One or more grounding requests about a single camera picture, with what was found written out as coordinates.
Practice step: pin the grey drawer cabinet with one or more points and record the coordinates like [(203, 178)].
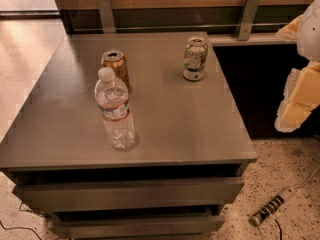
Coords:
[(184, 129)]

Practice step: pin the clear plastic water bottle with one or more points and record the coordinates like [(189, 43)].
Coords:
[(112, 97)]

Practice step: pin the upper grey drawer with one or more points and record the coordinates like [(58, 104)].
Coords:
[(130, 194)]

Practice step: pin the metal bracket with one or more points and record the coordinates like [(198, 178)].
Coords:
[(247, 19), (106, 16)]

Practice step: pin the left metal bracket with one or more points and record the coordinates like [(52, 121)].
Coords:
[(106, 16)]

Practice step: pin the grey drawer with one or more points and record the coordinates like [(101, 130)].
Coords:
[(134, 228), (130, 194)]

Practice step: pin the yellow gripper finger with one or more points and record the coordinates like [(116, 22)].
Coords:
[(301, 96), (289, 31)]

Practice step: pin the wooden wall counter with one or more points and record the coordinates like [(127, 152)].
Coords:
[(217, 17)]

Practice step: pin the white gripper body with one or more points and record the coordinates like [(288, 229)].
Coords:
[(311, 34)]

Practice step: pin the lower grey drawer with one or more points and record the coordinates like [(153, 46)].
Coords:
[(134, 228)]

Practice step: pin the right metal bracket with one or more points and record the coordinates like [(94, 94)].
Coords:
[(247, 19)]

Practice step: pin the brown soda can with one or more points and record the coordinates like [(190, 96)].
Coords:
[(116, 60)]

